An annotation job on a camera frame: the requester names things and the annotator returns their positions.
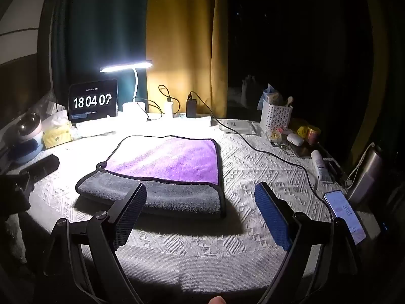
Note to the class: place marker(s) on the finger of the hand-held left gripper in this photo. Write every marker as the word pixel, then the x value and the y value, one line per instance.
pixel 42 164

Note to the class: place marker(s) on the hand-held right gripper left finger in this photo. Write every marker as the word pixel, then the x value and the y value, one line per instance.
pixel 130 210

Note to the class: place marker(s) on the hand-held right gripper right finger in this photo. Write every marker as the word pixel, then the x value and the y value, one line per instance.
pixel 272 218

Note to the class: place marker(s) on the purple and grey towel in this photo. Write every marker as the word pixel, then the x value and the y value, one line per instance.
pixel 164 164

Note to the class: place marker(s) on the person's right hand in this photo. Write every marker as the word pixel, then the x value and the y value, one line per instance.
pixel 217 300

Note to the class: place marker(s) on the yellow tissue pack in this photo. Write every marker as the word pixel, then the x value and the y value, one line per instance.
pixel 57 136

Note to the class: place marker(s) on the clear plastic bag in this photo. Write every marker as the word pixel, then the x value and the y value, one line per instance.
pixel 50 107

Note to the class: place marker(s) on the white wipes pack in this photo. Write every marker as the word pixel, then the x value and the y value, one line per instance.
pixel 95 128

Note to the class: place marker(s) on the white tube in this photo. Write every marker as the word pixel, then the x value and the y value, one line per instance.
pixel 318 163

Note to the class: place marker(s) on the smartphone with lit screen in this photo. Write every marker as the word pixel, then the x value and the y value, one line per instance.
pixel 345 215

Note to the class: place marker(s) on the white textured tablecloth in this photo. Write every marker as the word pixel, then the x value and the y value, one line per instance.
pixel 196 240

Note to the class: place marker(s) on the tablet with clock display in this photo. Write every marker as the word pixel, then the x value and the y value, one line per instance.
pixel 93 101

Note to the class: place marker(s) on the white earbuds case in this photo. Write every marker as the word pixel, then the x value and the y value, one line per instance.
pixel 295 139

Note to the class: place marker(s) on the small yellow packet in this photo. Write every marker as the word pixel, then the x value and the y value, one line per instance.
pixel 302 130

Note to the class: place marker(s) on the white paper pack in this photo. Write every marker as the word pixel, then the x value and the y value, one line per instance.
pixel 239 126

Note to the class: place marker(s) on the white perforated basket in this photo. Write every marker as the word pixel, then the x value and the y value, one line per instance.
pixel 275 116

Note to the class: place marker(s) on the steel thermos bottle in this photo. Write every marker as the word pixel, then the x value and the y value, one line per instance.
pixel 367 174

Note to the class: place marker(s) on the white power strip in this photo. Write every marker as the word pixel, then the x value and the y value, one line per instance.
pixel 189 121

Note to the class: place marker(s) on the white plug charger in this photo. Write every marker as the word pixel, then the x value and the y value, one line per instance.
pixel 169 108

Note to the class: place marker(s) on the wooden spoon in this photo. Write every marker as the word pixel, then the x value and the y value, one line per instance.
pixel 289 100

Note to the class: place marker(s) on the black plug charger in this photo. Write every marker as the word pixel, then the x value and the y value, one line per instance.
pixel 191 107

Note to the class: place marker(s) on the blue and white packet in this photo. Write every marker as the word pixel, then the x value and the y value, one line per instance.
pixel 271 94

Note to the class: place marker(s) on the white desk lamp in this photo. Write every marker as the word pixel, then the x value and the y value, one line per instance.
pixel 126 66

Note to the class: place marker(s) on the dark green curtain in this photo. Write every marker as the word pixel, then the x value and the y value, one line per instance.
pixel 101 31

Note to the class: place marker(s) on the yellow curtain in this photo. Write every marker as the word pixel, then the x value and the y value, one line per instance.
pixel 186 38

